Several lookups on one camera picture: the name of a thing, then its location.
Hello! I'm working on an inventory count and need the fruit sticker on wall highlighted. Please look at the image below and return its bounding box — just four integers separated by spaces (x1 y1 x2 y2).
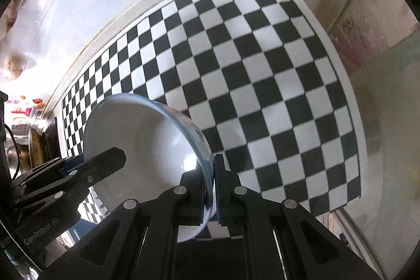
5 95 46 136

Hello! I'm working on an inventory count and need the checkered black white mat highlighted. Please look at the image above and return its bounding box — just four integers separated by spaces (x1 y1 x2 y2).
60 0 362 240

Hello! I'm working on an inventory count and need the white bowl blue rim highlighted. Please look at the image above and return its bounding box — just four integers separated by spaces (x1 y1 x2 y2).
83 94 214 242

